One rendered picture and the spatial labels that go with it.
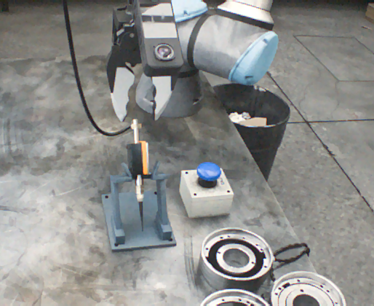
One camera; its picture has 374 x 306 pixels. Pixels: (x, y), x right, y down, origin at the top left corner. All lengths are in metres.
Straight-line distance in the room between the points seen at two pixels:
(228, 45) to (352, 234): 1.35
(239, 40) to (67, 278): 0.53
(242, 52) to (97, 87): 0.38
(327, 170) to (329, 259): 0.59
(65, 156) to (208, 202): 0.29
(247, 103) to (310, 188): 0.50
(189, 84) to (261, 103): 1.06
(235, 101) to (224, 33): 1.17
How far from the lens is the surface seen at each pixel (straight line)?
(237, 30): 0.97
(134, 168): 0.75
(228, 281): 0.71
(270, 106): 2.09
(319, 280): 0.75
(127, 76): 0.69
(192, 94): 1.09
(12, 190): 0.89
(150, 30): 0.62
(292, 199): 2.23
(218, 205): 0.83
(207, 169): 0.82
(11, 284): 0.74
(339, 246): 2.08
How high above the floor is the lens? 1.36
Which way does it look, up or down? 35 degrees down
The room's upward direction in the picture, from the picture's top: 7 degrees clockwise
